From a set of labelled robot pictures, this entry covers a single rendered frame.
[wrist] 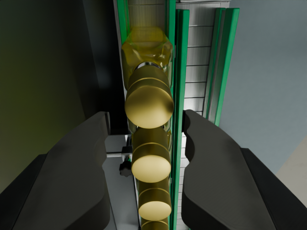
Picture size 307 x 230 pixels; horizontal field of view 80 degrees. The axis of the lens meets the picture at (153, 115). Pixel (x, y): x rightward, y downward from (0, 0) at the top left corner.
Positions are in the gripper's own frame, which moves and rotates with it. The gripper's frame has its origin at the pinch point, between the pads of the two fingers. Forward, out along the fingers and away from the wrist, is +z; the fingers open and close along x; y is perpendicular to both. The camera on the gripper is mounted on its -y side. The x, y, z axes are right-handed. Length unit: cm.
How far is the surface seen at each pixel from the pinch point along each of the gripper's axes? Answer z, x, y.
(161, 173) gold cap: 0.4, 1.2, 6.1
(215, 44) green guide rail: 25.6, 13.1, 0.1
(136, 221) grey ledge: 29, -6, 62
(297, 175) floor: 118, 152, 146
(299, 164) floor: 117, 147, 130
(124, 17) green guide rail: 20.0, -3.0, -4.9
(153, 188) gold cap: 1.9, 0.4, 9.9
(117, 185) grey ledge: 29, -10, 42
